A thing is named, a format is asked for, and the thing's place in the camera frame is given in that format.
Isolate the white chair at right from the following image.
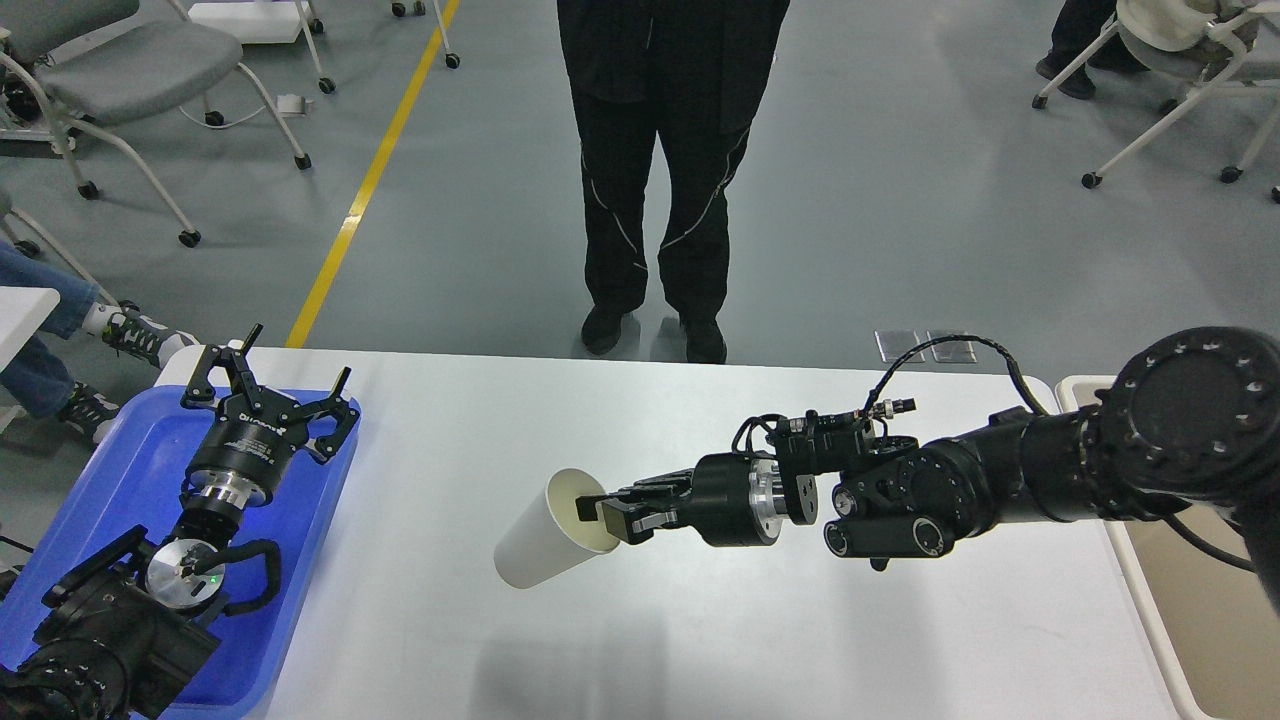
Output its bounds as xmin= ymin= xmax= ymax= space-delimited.
xmin=1030 ymin=1 xmax=1277 ymax=190

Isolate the person in black clothes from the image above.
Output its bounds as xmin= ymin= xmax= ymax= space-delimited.
xmin=556 ymin=1 xmax=788 ymax=364

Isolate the white side table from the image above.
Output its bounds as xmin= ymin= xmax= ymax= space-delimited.
xmin=0 ymin=286 xmax=60 ymax=370

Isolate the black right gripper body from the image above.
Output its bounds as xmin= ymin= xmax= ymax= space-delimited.
xmin=668 ymin=454 xmax=787 ymax=547

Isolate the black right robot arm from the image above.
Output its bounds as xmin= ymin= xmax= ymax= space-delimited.
xmin=570 ymin=327 xmax=1279 ymax=602

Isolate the metal floor plate left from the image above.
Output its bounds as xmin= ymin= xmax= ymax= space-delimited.
xmin=874 ymin=329 xmax=925 ymax=364

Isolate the beige plastic bin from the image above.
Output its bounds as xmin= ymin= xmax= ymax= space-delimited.
xmin=1055 ymin=375 xmax=1280 ymax=720

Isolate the white power adapter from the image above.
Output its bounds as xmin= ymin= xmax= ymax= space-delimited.
xmin=275 ymin=94 xmax=308 ymax=117

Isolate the grey office chair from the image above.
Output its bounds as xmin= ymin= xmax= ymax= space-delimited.
xmin=1 ymin=1 xmax=311 ymax=247

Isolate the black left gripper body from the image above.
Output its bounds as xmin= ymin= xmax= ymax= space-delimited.
xmin=186 ymin=395 xmax=308 ymax=507

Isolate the metal floor plate right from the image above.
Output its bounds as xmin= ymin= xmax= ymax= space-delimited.
xmin=925 ymin=329 xmax=978 ymax=364

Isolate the person with dark shoes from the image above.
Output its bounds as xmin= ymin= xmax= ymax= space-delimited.
xmin=1036 ymin=1 xmax=1148 ymax=79

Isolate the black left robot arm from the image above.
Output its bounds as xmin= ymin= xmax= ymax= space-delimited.
xmin=3 ymin=340 xmax=361 ymax=719

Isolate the metal floor plate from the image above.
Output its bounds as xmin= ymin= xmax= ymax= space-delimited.
xmin=874 ymin=329 xmax=925 ymax=364
xmin=925 ymin=329 xmax=978 ymax=364

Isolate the seated person in jeans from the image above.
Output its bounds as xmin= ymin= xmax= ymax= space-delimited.
xmin=0 ymin=240 xmax=201 ymax=448

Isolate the blue plastic tray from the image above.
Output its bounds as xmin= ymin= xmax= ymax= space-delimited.
xmin=1 ymin=386 xmax=358 ymax=719

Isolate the white paper cup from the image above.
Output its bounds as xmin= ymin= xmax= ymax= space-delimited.
xmin=493 ymin=468 xmax=620 ymax=589

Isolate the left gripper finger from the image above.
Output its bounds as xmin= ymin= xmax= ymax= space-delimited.
xmin=180 ymin=323 xmax=262 ymax=411
xmin=291 ymin=366 xmax=360 ymax=465

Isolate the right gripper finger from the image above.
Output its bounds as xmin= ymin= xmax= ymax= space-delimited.
xmin=576 ymin=470 xmax=694 ymax=521
xmin=596 ymin=498 xmax=686 ymax=544

